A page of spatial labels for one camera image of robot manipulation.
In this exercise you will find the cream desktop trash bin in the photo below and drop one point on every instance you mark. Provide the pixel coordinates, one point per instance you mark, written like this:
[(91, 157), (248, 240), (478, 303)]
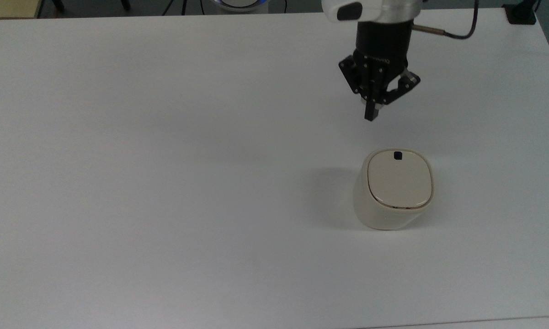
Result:
[(370, 210)]

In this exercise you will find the cream trash bin lid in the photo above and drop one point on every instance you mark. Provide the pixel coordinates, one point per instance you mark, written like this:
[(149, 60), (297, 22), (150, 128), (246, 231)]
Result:
[(400, 180)]

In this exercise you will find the white adjoining table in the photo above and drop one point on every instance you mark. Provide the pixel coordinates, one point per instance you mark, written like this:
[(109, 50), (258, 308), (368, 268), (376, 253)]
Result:
[(475, 323)]

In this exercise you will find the black tripod leg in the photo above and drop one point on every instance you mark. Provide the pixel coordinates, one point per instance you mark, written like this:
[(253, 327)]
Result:
[(182, 7)]

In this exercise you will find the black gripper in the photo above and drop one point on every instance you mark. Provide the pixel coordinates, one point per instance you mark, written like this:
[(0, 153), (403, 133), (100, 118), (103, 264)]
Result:
[(384, 45)]

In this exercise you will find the black chair leg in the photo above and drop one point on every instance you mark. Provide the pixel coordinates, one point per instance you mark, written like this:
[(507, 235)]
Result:
[(125, 4), (58, 4)]

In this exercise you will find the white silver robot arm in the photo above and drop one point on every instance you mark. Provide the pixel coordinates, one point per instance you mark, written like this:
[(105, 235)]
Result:
[(347, 10)]

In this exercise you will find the black table clamp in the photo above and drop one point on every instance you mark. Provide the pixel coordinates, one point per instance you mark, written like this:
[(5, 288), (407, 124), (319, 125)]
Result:
[(521, 13)]

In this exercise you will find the beige cabinet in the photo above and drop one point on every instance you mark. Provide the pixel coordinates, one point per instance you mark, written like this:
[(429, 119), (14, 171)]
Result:
[(9, 8)]

